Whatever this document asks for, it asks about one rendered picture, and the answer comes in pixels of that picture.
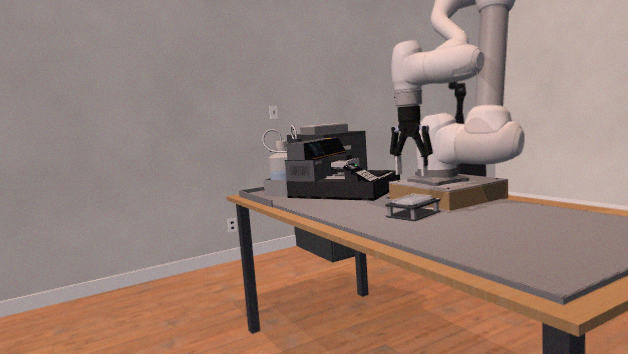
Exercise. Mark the white plastic bottle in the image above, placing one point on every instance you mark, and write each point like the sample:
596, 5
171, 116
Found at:
277, 162

